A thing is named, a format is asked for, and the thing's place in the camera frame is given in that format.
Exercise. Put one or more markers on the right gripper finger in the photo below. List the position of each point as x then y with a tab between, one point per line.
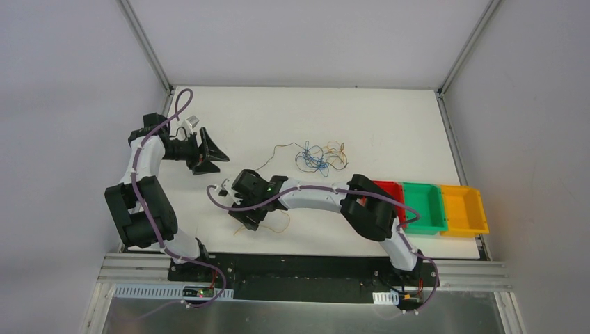
249	219
258	215

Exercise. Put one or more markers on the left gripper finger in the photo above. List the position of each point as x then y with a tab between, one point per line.
202	166
209	151

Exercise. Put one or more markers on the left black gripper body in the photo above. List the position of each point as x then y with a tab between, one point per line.
200	152

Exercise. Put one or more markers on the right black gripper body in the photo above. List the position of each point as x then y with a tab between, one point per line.
248	208

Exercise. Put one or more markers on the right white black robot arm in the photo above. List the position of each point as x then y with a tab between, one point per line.
338	197

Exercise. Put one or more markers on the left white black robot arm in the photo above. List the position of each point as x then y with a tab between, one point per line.
142	213

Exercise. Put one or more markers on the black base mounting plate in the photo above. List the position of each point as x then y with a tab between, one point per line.
299	278

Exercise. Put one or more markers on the red plastic bin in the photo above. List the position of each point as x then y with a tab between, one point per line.
389	193

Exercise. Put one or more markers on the green plastic bin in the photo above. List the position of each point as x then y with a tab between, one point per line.
427	200

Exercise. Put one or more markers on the yellow plastic bin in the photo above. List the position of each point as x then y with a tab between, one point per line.
464	210

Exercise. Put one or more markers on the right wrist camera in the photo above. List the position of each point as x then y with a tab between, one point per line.
225	189

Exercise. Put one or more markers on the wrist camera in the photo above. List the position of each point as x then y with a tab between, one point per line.
191	122
225	189

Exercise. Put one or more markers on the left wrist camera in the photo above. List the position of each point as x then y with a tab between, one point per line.
191	122

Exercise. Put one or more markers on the aluminium frame rail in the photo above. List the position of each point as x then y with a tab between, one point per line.
451	275

